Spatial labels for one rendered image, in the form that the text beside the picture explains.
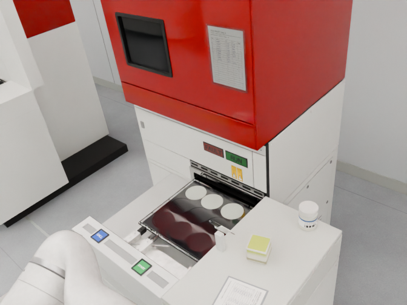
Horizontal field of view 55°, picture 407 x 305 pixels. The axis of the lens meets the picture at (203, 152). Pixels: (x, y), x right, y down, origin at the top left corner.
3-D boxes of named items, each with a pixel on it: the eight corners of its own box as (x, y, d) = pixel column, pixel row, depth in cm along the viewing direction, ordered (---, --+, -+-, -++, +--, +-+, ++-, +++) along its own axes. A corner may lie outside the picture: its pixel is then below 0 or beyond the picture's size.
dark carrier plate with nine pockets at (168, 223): (195, 181, 192) (195, 180, 191) (252, 209, 171) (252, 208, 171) (142, 223, 172) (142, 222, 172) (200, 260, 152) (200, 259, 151)
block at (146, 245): (148, 242, 164) (147, 237, 162) (154, 245, 162) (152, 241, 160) (134, 254, 160) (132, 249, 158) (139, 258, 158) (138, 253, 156)
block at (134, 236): (136, 233, 169) (135, 229, 167) (141, 237, 167) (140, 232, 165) (122, 245, 164) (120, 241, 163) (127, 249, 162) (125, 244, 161)
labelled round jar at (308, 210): (304, 215, 155) (304, 197, 150) (320, 223, 151) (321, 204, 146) (294, 226, 151) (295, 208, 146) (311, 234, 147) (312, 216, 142)
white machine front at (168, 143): (150, 158, 225) (135, 96, 202) (269, 216, 177) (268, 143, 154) (146, 161, 223) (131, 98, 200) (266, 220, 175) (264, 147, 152)
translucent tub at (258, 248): (252, 245, 146) (251, 233, 142) (272, 250, 143) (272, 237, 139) (246, 261, 140) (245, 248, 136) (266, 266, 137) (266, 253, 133)
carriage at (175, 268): (136, 238, 171) (135, 233, 169) (198, 280, 150) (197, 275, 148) (122, 249, 166) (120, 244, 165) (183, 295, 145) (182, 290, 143)
